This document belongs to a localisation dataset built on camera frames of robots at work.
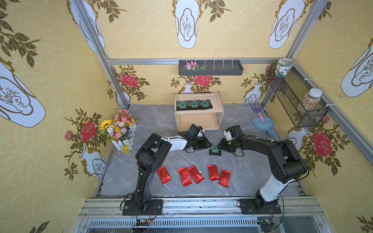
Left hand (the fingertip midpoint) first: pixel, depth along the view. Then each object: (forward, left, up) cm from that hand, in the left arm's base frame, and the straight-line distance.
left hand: (206, 144), depth 96 cm
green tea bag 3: (+18, 0, +19) cm, 26 cm away
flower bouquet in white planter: (+3, +52, +14) cm, 54 cm away
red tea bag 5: (-22, -8, +1) cm, 24 cm away
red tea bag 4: (-19, -2, +1) cm, 19 cm away
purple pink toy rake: (+34, -47, -2) cm, 58 cm away
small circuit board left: (-41, +36, -5) cm, 54 cm away
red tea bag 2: (-21, +14, 0) cm, 25 cm away
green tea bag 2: (+18, +8, +19) cm, 28 cm away
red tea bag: (-19, +26, 0) cm, 33 cm away
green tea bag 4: (-4, -5, -1) cm, 6 cm away
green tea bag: (+18, +15, +19) cm, 30 cm away
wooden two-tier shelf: (+14, +2, +19) cm, 24 cm away
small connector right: (-43, -25, -1) cm, 50 cm away
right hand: (0, -11, -1) cm, 11 cm away
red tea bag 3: (-19, +8, 0) cm, 21 cm away
